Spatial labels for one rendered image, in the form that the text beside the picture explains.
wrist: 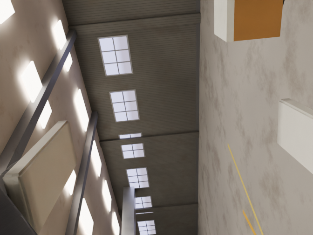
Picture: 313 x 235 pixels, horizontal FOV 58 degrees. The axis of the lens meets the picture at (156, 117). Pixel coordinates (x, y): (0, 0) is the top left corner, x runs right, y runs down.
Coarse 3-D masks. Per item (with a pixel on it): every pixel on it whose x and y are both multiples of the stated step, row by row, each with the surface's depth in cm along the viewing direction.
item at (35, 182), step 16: (64, 128) 16; (48, 144) 14; (64, 144) 16; (32, 160) 12; (48, 160) 14; (64, 160) 16; (16, 176) 11; (32, 176) 12; (48, 176) 13; (64, 176) 16; (16, 192) 11; (32, 192) 12; (48, 192) 13; (32, 208) 11; (48, 208) 13; (32, 224) 11
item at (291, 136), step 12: (288, 108) 16; (300, 108) 15; (288, 120) 16; (300, 120) 15; (312, 120) 14; (288, 132) 16; (300, 132) 15; (312, 132) 14; (288, 144) 16; (300, 144) 15; (312, 144) 14; (300, 156) 15; (312, 156) 14; (312, 168) 14
